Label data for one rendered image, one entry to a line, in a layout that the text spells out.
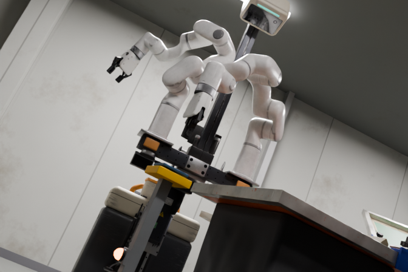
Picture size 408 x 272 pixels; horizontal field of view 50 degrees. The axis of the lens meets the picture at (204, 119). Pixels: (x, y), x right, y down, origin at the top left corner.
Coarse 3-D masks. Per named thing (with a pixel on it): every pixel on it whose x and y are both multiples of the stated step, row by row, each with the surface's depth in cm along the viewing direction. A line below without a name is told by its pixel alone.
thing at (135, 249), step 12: (156, 168) 142; (168, 180) 145; (180, 180) 143; (156, 192) 145; (168, 192) 146; (156, 204) 144; (144, 216) 143; (156, 216) 143; (144, 228) 141; (132, 240) 142; (144, 240) 141; (132, 252) 139; (132, 264) 138
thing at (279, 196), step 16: (208, 192) 156; (224, 192) 146; (240, 192) 137; (256, 192) 130; (272, 192) 123; (288, 208) 120; (304, 208) 122; (320, 224) 124; (336, 224) 126; (352, 240) 128; (368, 240) 131; (384, 256) 133
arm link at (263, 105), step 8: (248, 80) 197; (256, 80) 193; (264, 80) 191; (256, 88) 200; (264, 88) 200; (256, 96) 202; (264, 96) 201; (256, 104) 203; (264, 104) 201; (272, 104) 200; (280, 104) 200; (256, 112) 204; (264, 112) 202; (272, 112) 200; (280, 112) 199; (272, 120) 203; (280, 120) 201; (272, 128) 203; (280, 128) 203; (272, 136) 204; (280, 136) 205
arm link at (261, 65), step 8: (248, 56) 181; (256, 56) 182; (264, 56) 181; (256, 64) 181; (264, 64) 179; (272, 64) 181; (256, 72) 183; (264, 72) 180; (272, 72) 182; (280, 72) 191; (272, 80) 186; (280, 80) 192
